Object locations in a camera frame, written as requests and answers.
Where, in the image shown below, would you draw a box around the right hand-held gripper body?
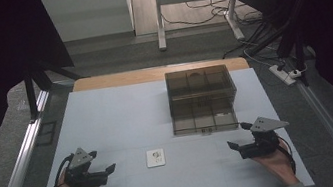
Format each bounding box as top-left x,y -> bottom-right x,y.
234,112 -> 295,161

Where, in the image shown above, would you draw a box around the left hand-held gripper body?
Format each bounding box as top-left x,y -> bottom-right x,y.
59,143 -> 109,187

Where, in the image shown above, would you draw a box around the white card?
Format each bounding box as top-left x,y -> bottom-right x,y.
144,147 -> 168,169

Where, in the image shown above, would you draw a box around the transparent brown drawer box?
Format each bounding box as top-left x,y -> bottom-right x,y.
163,62 -> 244,140

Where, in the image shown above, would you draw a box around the person's right hand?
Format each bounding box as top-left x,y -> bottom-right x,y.
250,139 -> 301,187

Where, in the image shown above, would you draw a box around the white table mat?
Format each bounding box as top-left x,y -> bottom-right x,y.
16,56 -> 316,187

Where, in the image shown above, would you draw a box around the white power strip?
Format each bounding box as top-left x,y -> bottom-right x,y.
267,59 -> 304,89

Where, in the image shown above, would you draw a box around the wooden table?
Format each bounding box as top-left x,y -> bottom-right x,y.
70,51 -> 251,97

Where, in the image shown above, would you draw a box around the black metal stand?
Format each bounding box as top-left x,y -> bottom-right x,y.
240,0 -> 333,96
19,55 -> 88,122

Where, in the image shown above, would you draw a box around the white cabinet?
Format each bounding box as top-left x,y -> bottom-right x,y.
39,0 -> 138,47

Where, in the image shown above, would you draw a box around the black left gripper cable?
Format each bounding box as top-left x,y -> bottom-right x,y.
44,153 -> 80,187

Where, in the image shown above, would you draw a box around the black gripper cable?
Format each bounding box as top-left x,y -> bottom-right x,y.
44,153 -> 80,187
276,133 -> 299,177

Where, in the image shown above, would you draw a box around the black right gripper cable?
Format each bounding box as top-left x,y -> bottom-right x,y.
276,133 -> 299,177

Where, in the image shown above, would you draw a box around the black floor cables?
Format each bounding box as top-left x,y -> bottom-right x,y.
158,0 -> 283,69

